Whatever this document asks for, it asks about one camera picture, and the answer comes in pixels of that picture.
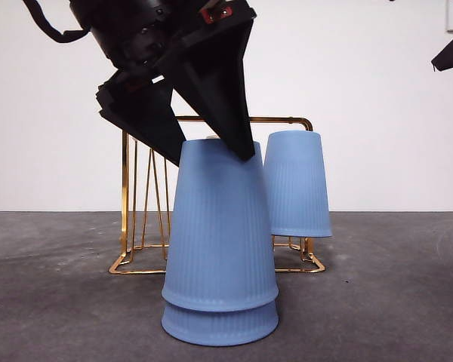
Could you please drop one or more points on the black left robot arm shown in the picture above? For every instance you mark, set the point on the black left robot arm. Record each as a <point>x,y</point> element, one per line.
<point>117,30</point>

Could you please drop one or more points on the blue ribbed plastic cup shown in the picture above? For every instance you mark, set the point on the blue ribbed plastic cup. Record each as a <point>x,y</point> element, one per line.
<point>296,188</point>
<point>219,234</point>
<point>219,328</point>

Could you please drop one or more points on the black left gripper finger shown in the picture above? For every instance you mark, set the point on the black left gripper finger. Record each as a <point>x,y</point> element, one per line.
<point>143,113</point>
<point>219,86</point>

